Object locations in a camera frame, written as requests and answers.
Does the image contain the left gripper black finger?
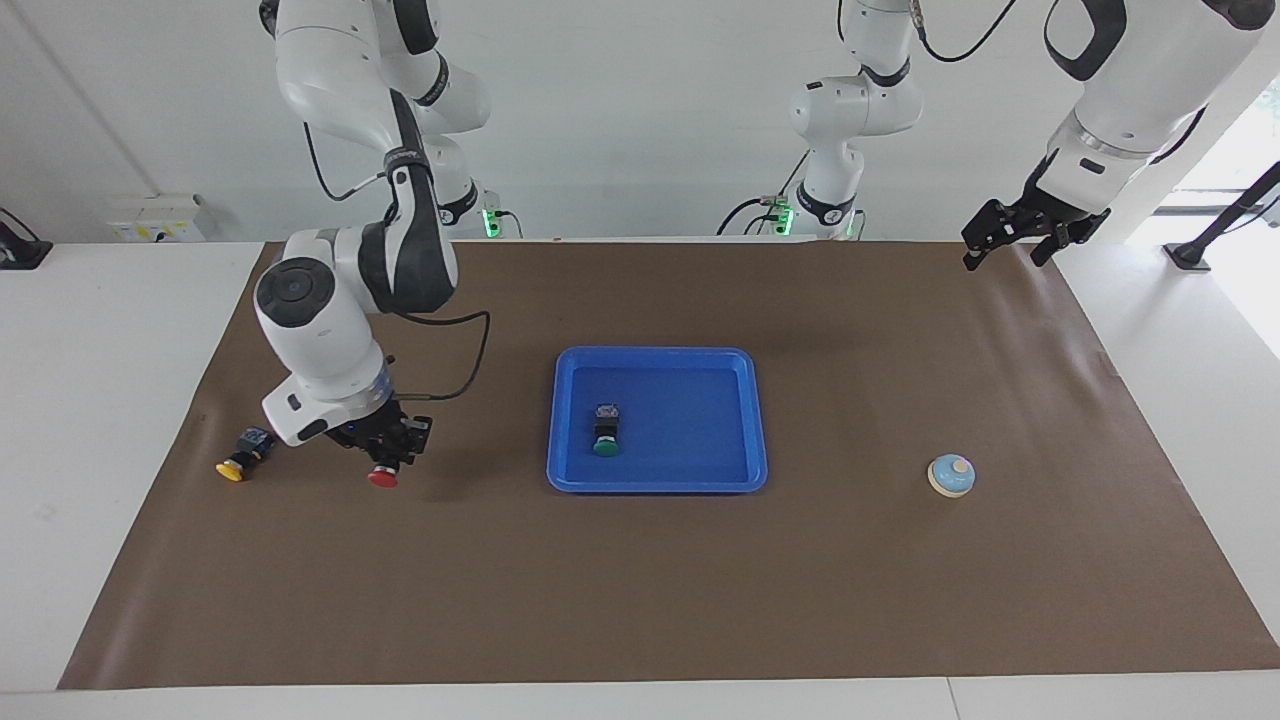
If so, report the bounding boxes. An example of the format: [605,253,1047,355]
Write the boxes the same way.
[1030,222,1079,267]
[962,200,1031,270]

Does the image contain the yellow mushroom push button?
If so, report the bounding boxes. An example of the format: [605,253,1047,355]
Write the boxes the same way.
[216,427,277,483]

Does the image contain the light blue call bell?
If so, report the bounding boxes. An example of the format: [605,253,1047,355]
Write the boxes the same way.
[927,454,977,499]

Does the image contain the blue plastic tray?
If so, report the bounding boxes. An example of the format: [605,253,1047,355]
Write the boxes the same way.
[546,346,769,495]

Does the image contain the black stand with long pole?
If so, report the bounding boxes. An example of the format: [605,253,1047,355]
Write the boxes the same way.
[1163,160,1280,273]

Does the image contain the brown table mat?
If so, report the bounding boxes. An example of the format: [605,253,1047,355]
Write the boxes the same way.
[57,238,1280,691]

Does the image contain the black stand with flat base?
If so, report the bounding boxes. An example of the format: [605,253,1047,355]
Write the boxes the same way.
[0,207,53,270]

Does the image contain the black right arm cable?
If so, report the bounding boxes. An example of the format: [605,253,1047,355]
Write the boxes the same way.
[302,120,492,404]

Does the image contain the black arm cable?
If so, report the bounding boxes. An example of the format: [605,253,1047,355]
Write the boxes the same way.
[302,120,492,404]
[912,0,1019,64]

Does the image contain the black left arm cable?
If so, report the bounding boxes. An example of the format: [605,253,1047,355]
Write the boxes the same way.
[912,0,1019,64]

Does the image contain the white wall outlet box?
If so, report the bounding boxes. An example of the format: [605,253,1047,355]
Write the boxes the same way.
[105,194,207,244]

